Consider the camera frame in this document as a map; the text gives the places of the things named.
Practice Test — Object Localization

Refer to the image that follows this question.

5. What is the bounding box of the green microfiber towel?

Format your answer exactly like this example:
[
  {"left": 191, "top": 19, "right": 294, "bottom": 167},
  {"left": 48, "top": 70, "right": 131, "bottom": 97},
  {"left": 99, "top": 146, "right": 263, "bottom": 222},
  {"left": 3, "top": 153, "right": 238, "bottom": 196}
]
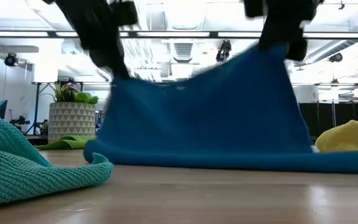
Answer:
[{"left": 35, "top": 135, "right": 96, "bottom": 151}]

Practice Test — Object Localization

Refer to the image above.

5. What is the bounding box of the black overhead camera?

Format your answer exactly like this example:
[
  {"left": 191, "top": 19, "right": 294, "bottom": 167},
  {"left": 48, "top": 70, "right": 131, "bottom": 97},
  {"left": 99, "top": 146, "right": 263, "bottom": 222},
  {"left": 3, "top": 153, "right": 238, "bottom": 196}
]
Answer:
[{"left": 215, "top": 39, "right": 232, "bottom": 62}]

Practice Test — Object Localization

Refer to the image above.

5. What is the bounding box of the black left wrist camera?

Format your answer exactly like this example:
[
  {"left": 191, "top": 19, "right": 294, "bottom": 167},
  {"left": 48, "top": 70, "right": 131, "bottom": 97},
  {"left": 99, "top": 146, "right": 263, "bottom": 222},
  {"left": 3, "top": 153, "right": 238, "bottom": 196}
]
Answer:
[{"left": 110, "top": 0, "right": 139, "bottom": 26}]

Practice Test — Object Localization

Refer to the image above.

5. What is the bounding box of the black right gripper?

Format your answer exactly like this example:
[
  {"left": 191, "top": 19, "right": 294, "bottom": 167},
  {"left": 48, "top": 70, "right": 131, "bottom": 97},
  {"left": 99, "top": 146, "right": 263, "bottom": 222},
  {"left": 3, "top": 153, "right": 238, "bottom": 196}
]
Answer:
[{"left": 258, "top": 0, "right": 323, "bottom": 62}]

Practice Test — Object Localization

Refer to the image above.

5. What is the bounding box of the yellow microfiber towel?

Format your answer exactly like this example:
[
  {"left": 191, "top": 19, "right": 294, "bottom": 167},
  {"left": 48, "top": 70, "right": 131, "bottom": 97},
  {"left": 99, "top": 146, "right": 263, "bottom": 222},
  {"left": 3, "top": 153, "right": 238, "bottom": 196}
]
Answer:
[{"left": 314, "top": 119, "right": 358, "bottom": 153}]

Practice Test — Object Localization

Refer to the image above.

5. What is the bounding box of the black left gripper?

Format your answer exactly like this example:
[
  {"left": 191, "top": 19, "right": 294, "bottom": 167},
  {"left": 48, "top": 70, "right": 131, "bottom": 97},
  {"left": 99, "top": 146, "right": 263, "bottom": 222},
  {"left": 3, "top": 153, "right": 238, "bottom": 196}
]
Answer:
[{"left": 42, "top": 0, "right": 132, "bottom": 79}]

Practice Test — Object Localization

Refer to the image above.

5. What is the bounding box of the black room partition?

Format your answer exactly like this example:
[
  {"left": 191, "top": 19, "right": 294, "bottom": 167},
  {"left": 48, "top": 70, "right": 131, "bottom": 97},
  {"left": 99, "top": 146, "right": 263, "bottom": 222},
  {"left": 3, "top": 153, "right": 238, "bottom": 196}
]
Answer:
[{"left": 298, "top": 93, "right": 358, "bottom": 138}]

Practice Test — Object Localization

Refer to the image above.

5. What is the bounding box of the teal microfiber towel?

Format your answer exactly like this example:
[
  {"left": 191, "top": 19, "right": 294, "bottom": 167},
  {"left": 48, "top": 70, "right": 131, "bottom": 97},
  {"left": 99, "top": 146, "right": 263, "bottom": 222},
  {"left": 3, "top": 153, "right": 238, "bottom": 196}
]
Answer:
[{"left": 0, "top": 116, "right": 114, "bottom": 208}]

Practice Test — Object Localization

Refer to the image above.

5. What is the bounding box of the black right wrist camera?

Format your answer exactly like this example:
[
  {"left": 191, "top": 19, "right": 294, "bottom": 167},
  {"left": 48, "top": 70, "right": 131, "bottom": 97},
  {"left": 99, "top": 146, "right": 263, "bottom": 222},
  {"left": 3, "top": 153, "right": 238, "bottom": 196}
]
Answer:
[{"left": 244, "top": 0, "right": 265, "bottom": 19}]

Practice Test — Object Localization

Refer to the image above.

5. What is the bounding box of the triangle-patterned planter with plant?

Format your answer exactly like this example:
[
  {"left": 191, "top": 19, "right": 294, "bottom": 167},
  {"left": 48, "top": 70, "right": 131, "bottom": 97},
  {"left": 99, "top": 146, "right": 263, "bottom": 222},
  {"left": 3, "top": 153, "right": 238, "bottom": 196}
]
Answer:
[{"left": 44, "top": 81, "right": 99, "bottom": 144}]

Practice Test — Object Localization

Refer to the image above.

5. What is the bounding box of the blue microfiber towel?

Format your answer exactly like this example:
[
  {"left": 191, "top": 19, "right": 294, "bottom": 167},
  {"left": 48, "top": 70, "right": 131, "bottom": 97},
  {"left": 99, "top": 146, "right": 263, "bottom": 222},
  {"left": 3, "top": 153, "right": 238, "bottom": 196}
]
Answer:
[{"left": 83, "top": 43, "right": 358, "bottom": 174}]

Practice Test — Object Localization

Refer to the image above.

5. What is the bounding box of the black ceiling spotlight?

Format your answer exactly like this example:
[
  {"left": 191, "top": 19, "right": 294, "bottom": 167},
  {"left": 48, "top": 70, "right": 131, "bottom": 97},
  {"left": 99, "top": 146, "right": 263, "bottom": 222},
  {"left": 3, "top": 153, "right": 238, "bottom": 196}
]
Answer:
[
  {"left": 4, "top": 52, "right": 19, "bottom": 67},
  {"left": 328, "top": 52, "right": 344, "bottom": 63}
]

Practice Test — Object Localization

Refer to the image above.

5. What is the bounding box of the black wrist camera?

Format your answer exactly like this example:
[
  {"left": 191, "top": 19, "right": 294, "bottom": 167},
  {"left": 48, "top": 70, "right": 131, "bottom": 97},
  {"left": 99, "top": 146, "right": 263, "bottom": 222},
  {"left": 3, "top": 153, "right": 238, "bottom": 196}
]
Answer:
[
  {"left": 110, "top": 0, "right": 139, "bottom": 26},
  {"left": 244, "top": 0, "right": 265, "bottom": 19}
]

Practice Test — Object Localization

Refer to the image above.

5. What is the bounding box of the black overhead frame bar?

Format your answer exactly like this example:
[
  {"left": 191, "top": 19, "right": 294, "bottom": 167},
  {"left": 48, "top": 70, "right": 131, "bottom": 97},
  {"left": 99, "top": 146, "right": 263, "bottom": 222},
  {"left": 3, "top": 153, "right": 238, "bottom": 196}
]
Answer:
[{"left": 0, "top": 30, "right": 358, "bottom": 40}]

